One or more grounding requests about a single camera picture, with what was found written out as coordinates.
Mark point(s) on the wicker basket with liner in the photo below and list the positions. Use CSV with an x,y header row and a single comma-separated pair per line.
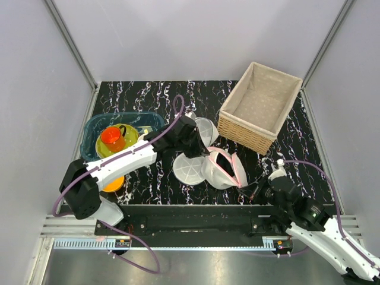
x,y
257,107

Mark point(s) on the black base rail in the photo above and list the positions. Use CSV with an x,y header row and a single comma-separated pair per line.
x,y
202,226

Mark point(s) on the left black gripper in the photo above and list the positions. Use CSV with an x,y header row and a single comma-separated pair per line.
x,y
200,149

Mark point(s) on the teal plastic tub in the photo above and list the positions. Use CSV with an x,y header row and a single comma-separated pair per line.
x,y
143,122

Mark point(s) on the grey-trimmed mesh laundry bag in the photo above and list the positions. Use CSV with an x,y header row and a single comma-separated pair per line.
x,y
189,171

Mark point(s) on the orange mug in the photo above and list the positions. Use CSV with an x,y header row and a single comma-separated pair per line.
x,y
113,138

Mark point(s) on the pink-trimmed mesh laundry bag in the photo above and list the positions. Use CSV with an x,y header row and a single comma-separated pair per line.
x,y
217,177

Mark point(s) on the black bra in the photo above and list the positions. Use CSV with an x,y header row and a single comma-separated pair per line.
x,y
225,164

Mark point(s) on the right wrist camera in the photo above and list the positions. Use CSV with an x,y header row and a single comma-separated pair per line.
x,y
278,170

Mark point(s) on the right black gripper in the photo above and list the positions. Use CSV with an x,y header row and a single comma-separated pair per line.
x,y
252,189

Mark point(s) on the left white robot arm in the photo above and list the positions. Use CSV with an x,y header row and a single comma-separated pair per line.
x,y
83,181

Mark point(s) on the orange bowl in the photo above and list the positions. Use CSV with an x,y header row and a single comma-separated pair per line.
x,y
114,186

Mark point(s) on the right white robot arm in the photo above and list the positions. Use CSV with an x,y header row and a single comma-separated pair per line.
x,y
307,220

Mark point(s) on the cream mug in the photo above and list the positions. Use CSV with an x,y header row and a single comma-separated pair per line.
x,y
141,137

